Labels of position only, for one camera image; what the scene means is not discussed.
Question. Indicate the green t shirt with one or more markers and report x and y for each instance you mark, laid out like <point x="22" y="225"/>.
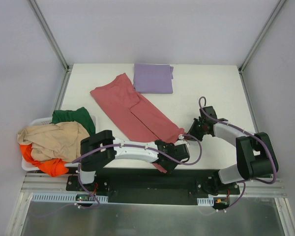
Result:
<point x="81" y="116"/>

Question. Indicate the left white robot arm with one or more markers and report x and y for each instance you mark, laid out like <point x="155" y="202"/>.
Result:
<point x="100" y="149"/>

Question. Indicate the pink t shirt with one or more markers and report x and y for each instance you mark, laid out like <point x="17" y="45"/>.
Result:
<point x="137" y="118"/>

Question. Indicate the orange t shirt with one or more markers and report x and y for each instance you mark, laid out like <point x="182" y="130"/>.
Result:
<point x="53" y="167"/>

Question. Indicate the right white cable duct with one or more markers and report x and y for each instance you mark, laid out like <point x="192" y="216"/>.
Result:
<point x="205" y="202"/>

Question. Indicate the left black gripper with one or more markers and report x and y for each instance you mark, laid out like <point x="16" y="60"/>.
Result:
<point x="170" y="163"/>

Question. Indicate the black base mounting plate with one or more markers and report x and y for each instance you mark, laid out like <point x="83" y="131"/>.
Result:
<point x="150" y="186"/>

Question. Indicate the left white cable duct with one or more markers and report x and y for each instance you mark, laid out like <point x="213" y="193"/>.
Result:
<point x="63" y="198"/>

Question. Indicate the right aluminium frame post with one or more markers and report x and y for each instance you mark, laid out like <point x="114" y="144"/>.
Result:
<point x="269" y="22"/>

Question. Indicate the beige t shirt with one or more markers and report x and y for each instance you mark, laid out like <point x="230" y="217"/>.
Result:
<point x="52" y="141"/>

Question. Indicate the folded purple t shirt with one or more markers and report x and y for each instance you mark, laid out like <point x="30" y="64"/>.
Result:
<point x="153" y="78"/>

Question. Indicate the white cable duct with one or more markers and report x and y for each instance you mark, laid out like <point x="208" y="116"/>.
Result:
<point x="205" y="202"/>
<point x="63" y="198"/>

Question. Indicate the white laundry basket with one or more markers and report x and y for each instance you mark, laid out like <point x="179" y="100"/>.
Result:
<point x="43" y="121"/>

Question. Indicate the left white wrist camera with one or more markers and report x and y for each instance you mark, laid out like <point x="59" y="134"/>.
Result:
<point x="181" y="140"/>

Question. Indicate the aluminium frame post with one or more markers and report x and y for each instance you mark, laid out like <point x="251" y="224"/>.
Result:
<point x="48" y="33"/>
<point x="269" y="22"/>

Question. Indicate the left aluminium frame post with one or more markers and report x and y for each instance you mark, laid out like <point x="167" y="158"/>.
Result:
<point x="48" y="33"/>

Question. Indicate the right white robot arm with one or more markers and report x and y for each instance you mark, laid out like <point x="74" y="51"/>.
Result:
<point x="255" y="158"/>

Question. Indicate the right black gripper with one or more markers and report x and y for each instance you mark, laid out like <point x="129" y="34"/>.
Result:
<point x="194" y="128"/>

